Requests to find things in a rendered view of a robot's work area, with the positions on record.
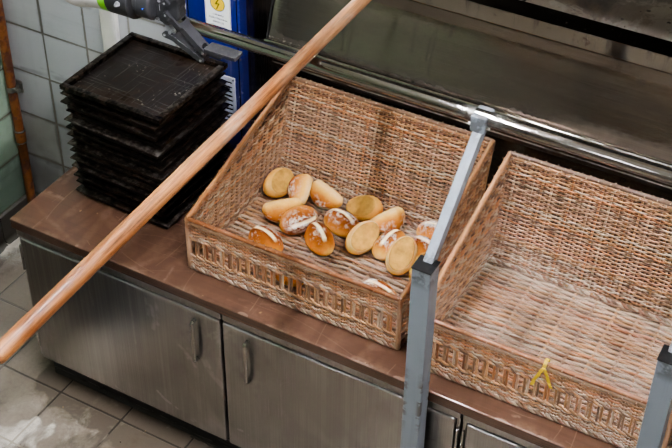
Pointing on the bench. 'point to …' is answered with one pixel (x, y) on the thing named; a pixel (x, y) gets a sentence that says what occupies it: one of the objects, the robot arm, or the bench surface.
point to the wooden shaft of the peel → (195, 163)
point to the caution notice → (217, 10)
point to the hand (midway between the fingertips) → (232, 24)
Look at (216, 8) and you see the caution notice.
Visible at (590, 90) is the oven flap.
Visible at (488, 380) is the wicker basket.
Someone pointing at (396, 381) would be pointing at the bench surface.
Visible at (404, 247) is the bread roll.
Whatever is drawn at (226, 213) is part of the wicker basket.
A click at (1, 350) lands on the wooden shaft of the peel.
